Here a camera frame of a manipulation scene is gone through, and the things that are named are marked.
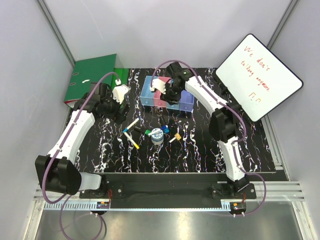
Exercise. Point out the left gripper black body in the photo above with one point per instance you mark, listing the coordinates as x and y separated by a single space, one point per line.
111 108

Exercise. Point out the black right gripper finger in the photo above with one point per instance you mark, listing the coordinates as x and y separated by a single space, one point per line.
167 97
176 98

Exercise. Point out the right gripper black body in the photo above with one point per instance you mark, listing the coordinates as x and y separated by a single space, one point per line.
173 88

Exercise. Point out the light blue drawer box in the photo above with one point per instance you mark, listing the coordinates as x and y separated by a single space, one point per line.
173 105

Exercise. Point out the pink drawer box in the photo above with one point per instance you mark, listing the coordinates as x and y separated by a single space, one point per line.
157 94

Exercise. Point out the white marker yellow cap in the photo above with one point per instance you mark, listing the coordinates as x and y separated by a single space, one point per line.
131 140

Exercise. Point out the sky blue drawer box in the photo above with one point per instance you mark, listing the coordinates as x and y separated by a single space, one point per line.
146 96

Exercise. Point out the white marker dark blue cap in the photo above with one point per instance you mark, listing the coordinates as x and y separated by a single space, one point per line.
155 131

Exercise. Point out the small tan cork stamp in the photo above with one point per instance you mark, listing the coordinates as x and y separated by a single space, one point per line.
177 137

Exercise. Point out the blue cleaning gel jar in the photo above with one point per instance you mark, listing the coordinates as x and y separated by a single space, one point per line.
157 139

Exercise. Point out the purple drawer box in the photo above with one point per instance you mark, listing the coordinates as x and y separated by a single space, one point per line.
186 102

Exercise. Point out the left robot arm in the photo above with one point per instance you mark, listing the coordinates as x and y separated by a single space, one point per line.
56 171

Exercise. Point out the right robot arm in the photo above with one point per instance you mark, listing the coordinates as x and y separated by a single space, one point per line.
224 123

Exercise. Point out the black highlighter green cap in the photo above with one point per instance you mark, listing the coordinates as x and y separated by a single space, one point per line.
142 130

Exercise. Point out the black highlighter blue cap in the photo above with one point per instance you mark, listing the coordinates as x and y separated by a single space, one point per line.
165 129

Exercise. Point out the black marble pattern mat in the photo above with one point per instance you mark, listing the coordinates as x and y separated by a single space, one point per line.
105 149

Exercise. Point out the bright green plastic folder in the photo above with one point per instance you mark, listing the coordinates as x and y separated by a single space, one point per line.
123 76

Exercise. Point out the dark green lever arch binder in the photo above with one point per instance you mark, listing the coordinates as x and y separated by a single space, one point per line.
85 72

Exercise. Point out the black whiteboard stand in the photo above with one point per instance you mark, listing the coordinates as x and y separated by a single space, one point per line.
225 93

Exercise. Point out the whiteboard with red writing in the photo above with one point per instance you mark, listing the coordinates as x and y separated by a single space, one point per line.
257 79

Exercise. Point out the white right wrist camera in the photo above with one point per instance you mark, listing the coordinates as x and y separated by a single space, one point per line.
158 84

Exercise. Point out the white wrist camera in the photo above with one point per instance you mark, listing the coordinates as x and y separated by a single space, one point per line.
120 92
158 84

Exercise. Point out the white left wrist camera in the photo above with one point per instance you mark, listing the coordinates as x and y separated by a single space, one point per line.
120 92

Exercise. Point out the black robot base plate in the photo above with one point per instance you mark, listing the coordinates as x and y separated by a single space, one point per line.
168 192

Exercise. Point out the aluminium frame rail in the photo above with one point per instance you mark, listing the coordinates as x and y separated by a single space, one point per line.
272 191

